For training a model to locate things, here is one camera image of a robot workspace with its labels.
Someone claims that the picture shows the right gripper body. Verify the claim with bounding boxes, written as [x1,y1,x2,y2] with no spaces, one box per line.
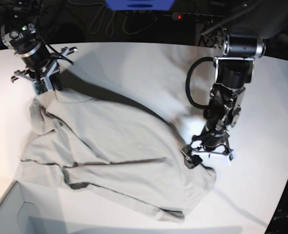
[11,45,77,95]

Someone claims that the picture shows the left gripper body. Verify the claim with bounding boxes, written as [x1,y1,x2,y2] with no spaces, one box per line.
[181,133,236,169]

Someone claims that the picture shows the beige t-shirt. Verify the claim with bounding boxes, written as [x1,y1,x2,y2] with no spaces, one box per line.
[20,90,216,222]

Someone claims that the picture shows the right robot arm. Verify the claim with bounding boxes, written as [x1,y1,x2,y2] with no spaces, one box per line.
[0,22,77,95]

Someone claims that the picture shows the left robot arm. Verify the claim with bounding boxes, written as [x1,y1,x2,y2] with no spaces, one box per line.
[181,0,288,169]

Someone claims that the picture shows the black power strip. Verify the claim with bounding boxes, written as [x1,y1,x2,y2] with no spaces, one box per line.
[171,12,224,23]

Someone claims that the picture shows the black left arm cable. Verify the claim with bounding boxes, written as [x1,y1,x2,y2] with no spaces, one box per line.
[186,56,216,110]

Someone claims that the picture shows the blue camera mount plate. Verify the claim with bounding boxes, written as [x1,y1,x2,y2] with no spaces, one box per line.
[105,0,175,11]

